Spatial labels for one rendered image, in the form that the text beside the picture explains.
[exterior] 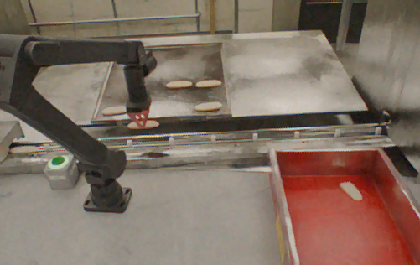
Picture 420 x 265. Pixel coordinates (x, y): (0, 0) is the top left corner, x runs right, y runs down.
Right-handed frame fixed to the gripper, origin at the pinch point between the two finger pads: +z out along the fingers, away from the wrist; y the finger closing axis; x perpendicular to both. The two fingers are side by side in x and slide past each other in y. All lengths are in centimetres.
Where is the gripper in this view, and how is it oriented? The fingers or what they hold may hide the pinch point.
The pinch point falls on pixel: (142, 123)
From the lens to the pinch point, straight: 109.4
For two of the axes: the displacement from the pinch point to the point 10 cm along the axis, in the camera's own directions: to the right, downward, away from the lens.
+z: 0.4, 8.2, 5.7
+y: -0.4, -5.7, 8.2
